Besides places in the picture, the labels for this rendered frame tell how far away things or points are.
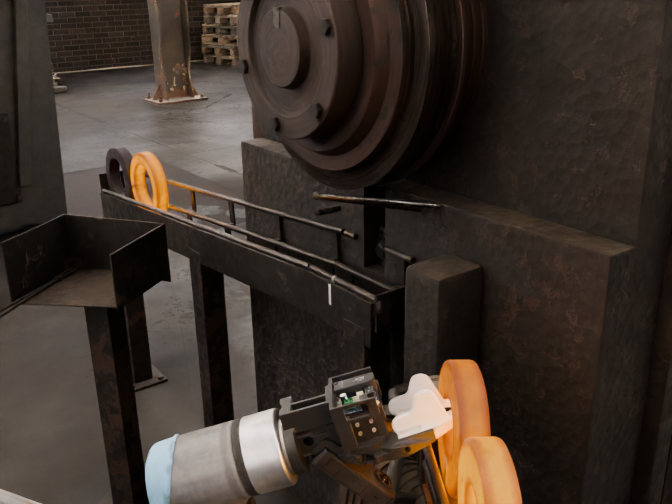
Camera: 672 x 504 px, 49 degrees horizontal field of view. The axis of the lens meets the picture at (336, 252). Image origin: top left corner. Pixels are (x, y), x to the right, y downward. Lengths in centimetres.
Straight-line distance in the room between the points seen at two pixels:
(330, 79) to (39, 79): 309
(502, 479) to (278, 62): 73
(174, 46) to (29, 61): 434
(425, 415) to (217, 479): 24
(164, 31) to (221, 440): 748
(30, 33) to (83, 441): 234
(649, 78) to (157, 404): 178
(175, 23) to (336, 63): 723
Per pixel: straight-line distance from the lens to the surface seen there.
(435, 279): 110
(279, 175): 159
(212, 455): 87
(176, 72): 829
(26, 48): 401
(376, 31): 108
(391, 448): 85
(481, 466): 71
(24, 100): 402
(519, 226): 111
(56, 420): 240
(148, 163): 204
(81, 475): 214
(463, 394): 83
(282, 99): 121
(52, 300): 166
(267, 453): 85
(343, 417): 83
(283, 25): 116
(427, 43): 105
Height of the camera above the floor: 122
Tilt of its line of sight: 20 degrees down
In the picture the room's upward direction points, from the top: 1 degrees counter-clockwise
